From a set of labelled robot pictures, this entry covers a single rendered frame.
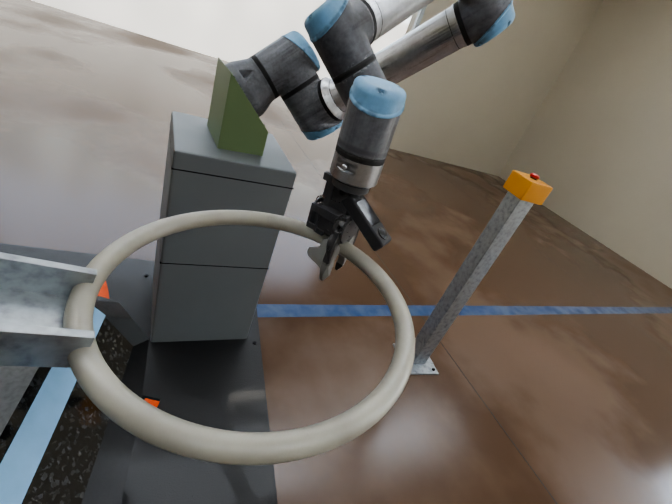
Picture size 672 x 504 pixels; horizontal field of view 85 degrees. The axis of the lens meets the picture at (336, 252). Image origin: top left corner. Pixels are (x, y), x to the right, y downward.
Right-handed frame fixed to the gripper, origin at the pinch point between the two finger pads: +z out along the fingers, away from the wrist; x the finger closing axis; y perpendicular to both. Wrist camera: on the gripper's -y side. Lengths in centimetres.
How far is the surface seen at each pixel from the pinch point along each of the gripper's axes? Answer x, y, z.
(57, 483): 51, 3, 9
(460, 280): -100, -20, 40
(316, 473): -15, -12, 91
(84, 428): 45.9, 7.6, 9.1
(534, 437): -104, -86, 99
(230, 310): -32, 53, 69
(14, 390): 50, 13, 2
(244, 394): -18, 28, 87
